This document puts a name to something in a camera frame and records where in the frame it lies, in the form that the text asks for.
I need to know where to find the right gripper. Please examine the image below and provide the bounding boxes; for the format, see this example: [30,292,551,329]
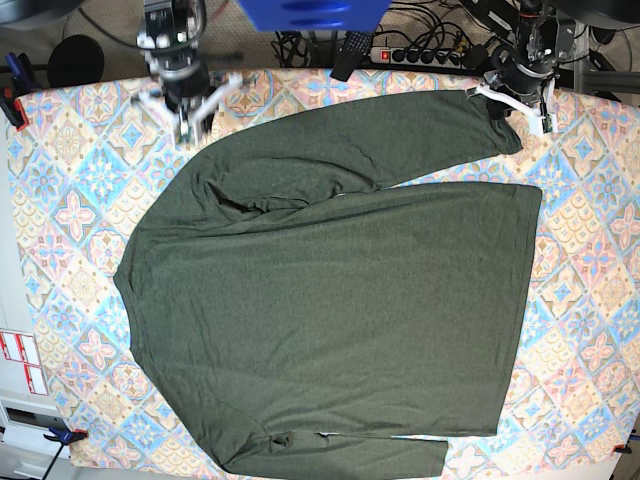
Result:
[131,62,243,133]

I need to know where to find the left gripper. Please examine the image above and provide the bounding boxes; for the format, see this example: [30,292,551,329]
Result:
[465,47,555,120]

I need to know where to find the dark green long-sleeve shirt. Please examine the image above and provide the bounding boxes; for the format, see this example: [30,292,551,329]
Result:
[114,90,542,479]

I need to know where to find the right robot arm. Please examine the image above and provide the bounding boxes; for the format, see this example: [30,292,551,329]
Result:
[131,1,244,145]

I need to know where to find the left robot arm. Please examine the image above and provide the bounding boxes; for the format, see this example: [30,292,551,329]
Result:
[462,1,576,129]

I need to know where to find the black round stool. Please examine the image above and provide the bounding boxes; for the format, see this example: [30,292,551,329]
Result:
[47,35,105,88]

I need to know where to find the colourful patterned tablecloth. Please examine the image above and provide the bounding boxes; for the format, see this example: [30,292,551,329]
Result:
[1,80,639,479]

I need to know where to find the white power strip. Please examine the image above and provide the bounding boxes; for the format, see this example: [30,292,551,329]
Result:
[369,47,462,69]

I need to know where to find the black remote control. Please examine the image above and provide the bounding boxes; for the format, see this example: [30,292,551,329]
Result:
[330,31,373,82]

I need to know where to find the blue clamp upper left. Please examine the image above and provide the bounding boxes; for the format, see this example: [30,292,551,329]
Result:
[1,52,30,131]

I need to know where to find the blue clamp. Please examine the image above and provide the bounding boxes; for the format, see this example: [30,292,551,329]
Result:
[1,52,30,131]
[43,427,89,446]

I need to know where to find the red white label stickers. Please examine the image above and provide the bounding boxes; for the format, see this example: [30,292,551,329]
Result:
[1,330,48,396]

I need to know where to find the orange clamp lower right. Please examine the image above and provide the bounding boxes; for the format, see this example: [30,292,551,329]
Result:
[613,444,633,454]

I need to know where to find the blue clamp lower left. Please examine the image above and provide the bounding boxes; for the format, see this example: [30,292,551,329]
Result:
[43,427,89,446]

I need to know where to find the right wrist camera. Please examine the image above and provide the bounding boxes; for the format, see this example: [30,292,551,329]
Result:
[174,113,196,145]

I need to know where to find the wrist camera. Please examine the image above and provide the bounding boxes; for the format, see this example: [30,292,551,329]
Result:
[528,113,559,136]
[174,113,196,145]

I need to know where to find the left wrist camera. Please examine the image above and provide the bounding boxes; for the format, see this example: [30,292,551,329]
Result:
[528,113,559,136]

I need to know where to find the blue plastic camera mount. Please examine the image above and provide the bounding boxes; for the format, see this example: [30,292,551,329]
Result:
[238,0,391,32]

